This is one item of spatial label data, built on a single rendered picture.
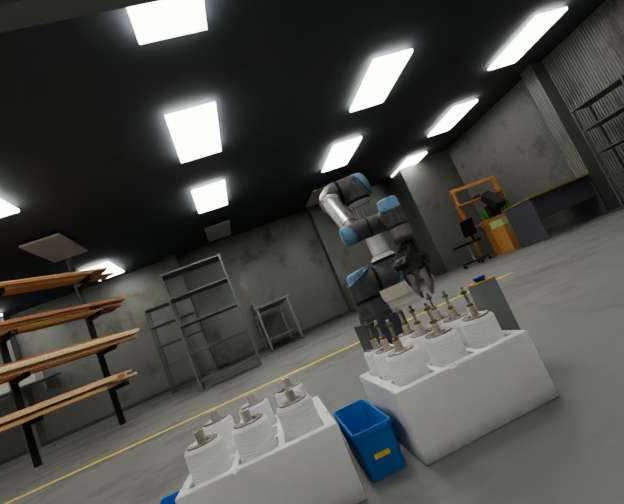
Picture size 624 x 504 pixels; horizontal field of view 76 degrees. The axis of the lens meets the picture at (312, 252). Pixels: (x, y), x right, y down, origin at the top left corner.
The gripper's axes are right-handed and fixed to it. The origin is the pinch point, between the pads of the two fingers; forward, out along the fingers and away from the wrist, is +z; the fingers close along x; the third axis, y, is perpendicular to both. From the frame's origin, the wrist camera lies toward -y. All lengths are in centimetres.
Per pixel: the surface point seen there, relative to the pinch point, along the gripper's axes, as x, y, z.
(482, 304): -13.2, 7.2, 10.5
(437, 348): -9.6, -28.8, 12.4
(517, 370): -23.2, -20.4, 24.7
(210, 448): 31, -74, 11
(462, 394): -12.3, -32.2, 23.9
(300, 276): 647, 721, -110
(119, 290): 934, 373, -248
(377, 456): 8, -47, 30
